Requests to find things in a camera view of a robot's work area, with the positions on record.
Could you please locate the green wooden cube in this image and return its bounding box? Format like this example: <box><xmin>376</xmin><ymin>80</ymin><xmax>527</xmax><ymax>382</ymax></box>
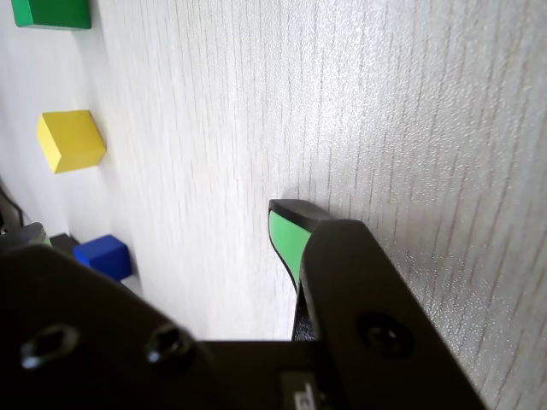
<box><xmin>10</xmin><ymin>0</ymin><xmax>92</xmax><ymax>31</ymax></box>

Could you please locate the yellow wooden cube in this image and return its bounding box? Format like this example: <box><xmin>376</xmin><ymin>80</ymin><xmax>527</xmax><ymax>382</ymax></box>
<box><xmin>37</xmin><ymin>109</ymin><xmax>108</xmax><ymax>175</ymax></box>

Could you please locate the black box lid tray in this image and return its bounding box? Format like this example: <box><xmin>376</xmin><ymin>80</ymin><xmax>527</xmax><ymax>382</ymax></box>
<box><xmin>50</xmin><ymin>232</ymin><xmax>83</xmax><ymax>257</ymax></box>

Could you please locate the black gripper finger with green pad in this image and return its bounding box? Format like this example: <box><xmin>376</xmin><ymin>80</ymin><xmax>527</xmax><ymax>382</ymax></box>
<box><xmin>268</xmin><ymin>198</ymin><xmax>493</xmax><ymax>410</ymax></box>
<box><xmin>0</xmin><ymin>221</ymin><xmax>203</xmax><ymax>410</ymax></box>

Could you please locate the blue wooden cube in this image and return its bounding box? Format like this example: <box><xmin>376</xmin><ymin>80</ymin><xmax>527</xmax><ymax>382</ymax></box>
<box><xmin>73</xmin><ymin>234</ymin><xmax>131</xmax><ymax>283</ymax></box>

